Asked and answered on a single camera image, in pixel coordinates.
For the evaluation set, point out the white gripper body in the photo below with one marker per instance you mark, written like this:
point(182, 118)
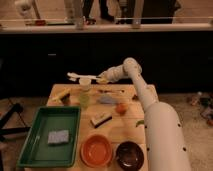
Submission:
point(114, 74)

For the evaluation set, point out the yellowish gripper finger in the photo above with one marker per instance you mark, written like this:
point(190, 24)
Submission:
point(102, 80)

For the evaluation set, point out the white brush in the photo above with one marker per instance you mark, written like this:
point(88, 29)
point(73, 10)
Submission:
point(74, 76)

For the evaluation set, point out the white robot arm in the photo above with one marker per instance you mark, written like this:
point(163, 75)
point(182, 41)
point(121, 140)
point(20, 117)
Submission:
point(167, 150)

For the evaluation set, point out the white paper cup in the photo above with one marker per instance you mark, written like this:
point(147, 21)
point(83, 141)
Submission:
point(85, 84)

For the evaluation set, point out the green plastic cup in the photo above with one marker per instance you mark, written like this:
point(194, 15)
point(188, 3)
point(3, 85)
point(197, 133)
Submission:
point(84, 99)

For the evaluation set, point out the yellow black scrub brush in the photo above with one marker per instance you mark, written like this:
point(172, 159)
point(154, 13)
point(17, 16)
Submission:
point(59, 96)

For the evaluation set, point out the dark spoon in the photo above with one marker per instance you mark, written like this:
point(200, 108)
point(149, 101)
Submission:
point(110, 91)

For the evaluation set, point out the grey blue cloth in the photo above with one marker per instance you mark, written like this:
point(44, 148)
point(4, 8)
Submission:
point(106, 99)

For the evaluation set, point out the orange fruit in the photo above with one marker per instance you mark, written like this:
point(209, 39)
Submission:
point(121, 108)

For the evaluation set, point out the green small item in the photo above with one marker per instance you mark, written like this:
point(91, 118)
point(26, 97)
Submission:
point(140, 122)

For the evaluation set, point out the orange bowl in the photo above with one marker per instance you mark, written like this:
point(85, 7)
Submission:
point(96, 151)

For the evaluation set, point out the blue grey sponge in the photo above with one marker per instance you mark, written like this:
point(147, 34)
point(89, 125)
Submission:
point(58, 137)

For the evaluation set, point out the green plastic tray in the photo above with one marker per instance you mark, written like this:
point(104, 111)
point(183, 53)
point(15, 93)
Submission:
point(37, 152)

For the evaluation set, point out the dark brown bowl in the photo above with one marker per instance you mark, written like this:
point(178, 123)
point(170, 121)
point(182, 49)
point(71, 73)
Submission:
point(129, 156)

